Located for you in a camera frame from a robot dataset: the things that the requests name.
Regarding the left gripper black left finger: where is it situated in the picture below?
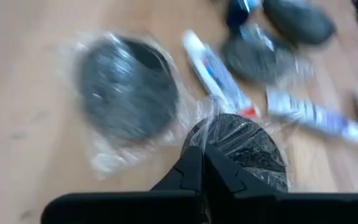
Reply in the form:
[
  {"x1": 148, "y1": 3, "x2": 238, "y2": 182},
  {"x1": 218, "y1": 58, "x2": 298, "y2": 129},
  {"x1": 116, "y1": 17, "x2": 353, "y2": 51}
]
[{"x1": 150, "y1": 146, "x2": 203, "y2": 192}]

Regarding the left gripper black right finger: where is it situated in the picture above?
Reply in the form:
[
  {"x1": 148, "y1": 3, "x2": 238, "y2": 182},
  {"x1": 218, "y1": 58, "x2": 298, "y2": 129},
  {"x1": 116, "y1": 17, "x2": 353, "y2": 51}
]
[{"x1": 203, "y1": 142, "x2": 281, "y2": 194}]

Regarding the black item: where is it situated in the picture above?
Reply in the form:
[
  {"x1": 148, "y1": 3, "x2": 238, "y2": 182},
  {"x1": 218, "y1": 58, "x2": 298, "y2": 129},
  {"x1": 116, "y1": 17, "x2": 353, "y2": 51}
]
[
  {"x1": 181, "y1": 113, "x2": 291, "y2": 193},
  {"x1": 221, "y1": 24, "x2": 314, "y2": 85},
  {"x1": 71, "y1": 30, "x2": 188, "y2": 179}
]

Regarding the dark grey plastic bottle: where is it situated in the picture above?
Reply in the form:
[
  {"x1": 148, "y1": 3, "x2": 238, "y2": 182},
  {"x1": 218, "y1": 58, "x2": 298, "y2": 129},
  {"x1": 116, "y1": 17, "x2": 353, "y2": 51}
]
[{"x1": 261, "y1": 0, "x2": 337, "y2": 47}]

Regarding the white toothpaste tube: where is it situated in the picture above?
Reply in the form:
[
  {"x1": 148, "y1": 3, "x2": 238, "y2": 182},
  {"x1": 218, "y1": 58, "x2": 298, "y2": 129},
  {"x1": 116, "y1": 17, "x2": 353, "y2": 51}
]
[
  {"x1": 265, "y1": 88, "x2": 358, "y2": 147},
  {"x1": 181, "y1": 29, "x2": 260, "y2": 119}
]

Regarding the dark blue bottle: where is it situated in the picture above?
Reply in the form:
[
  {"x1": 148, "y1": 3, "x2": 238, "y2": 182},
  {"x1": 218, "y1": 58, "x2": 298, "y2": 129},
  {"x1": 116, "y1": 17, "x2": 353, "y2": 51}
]
[{"x1": 225, "y1": 0, "x2": 262, "y2": 32}]

